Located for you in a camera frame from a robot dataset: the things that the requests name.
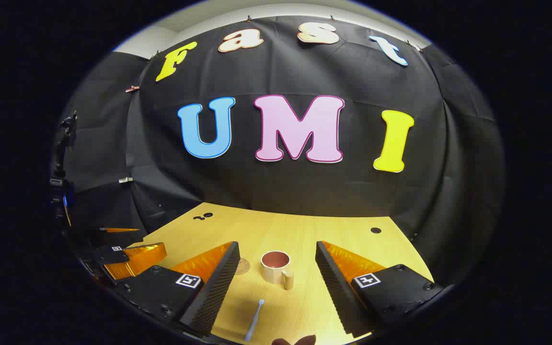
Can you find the beige cup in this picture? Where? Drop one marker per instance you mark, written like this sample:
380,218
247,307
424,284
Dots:
273,273

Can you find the silver clip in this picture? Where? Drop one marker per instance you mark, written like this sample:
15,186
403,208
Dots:
125,179

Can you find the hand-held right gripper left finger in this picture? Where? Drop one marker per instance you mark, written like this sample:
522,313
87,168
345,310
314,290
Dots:
213,292

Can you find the white toothbrush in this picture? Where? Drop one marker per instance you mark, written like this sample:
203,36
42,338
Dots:
254,321

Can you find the wooden desktop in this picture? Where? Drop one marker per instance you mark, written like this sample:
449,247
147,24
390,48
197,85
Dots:
304,230

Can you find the round brown coaster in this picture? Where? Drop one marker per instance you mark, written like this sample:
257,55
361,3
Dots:
243,266

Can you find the black backdrop cloth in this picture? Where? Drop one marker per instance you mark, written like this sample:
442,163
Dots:
304,191

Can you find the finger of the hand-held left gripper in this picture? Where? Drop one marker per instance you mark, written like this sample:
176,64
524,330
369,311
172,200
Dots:
120,230
137,258

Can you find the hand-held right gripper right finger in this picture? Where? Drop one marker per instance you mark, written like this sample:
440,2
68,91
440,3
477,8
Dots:
336,292

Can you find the copper clip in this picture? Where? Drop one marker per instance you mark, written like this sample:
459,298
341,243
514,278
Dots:
132,88

